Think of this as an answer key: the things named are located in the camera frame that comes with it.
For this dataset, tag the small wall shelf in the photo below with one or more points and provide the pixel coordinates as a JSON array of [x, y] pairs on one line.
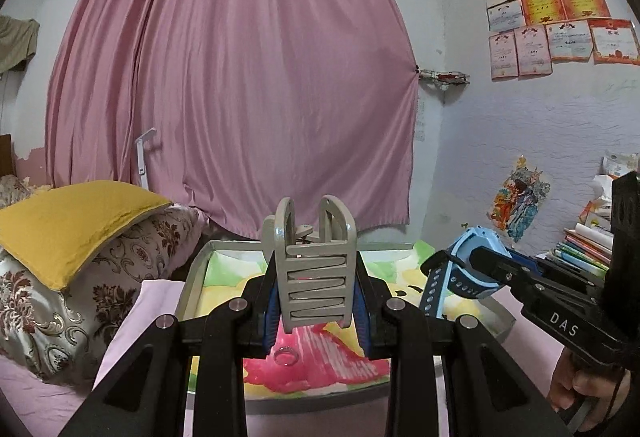
[[444, 79]]

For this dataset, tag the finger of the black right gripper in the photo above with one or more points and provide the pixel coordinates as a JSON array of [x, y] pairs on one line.
[[444, 257], [528, 278]]

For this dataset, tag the colourful wall sticker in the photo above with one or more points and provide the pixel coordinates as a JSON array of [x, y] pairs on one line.
[[519, 199]]

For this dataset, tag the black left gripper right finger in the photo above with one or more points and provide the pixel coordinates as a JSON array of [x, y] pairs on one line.
[[447, 378]]

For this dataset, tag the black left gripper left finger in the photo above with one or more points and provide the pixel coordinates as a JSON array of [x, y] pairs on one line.
[[144, 393]]

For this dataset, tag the floral patterned pillow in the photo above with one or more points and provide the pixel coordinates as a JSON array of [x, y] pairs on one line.
[[60, 336]]

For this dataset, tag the white window handle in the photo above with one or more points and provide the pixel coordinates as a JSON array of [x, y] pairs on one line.
[[140, 157]]

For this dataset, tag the beige hair claw clip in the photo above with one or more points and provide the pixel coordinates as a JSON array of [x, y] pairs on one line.
[[316, 269]]

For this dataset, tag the olive hanging cloth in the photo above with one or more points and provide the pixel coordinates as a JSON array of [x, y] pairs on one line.
[[18, 43]]

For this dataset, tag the colourful floral cloth liner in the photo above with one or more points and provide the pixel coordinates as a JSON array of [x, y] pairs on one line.
[[315, 361]]

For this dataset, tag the yellow pillow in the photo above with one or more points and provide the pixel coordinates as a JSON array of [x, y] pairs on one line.
[[56, 233]]

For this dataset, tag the blue smart watch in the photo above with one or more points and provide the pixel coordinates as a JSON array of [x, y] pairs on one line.
[[450, 270]]

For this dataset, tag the pink curtain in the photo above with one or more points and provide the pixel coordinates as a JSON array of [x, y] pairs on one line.
[[250, 102]]

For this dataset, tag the person's right hand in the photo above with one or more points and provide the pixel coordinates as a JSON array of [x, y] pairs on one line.
[[568, 382]]

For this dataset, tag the stack of books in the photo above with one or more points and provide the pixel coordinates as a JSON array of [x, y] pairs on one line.
[[586, 248]]

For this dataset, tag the certificates on wall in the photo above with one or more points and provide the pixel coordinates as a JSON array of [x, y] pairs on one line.
[[528, 37]]

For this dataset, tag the pink bed sheet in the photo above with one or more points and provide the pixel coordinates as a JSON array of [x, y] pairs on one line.
[[30, 407]]

